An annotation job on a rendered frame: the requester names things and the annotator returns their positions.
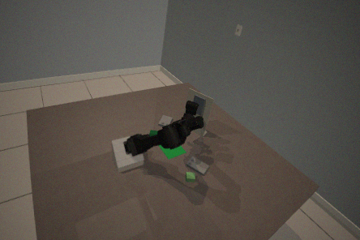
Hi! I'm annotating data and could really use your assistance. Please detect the green square marking on table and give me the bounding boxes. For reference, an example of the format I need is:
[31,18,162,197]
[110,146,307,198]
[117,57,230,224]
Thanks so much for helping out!
[158,145,186,160]

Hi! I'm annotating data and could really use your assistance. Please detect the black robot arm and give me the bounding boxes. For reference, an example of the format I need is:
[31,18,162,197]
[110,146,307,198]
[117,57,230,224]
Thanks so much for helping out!
[124,116,204,156]

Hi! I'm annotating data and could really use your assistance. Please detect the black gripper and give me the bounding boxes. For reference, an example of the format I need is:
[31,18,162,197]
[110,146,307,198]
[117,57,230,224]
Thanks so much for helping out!
[182,101,199,121]

